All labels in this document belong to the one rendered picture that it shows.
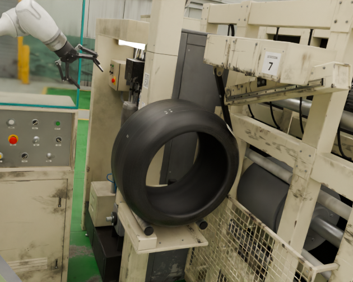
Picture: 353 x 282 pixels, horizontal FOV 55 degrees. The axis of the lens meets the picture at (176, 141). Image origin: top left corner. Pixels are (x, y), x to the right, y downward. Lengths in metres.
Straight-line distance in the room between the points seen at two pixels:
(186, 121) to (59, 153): 0.98
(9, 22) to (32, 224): 1.20
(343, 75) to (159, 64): 0.83
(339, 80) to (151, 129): 0.72
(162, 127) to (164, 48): 0.49
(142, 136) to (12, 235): 1.21
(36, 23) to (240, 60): 0.83
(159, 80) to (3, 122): 0.89
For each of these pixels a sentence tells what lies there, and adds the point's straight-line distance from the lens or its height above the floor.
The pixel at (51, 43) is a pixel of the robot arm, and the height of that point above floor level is 1.64.
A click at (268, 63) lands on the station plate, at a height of 1.70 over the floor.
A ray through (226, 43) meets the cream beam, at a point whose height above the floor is 1.75.
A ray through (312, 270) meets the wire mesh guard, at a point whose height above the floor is 0.99.
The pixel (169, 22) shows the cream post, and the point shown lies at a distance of 1.73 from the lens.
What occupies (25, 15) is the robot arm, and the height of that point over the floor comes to 1.73.
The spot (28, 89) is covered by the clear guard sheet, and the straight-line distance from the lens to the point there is 2.01.
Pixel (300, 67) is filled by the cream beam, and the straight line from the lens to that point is 1.36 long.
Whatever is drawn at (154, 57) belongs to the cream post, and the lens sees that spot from 1.71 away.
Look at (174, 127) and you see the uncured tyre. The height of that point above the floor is 1.39.
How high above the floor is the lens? 1.73
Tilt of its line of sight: 16 degrees down
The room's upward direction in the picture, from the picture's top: 9 degrees clockwise
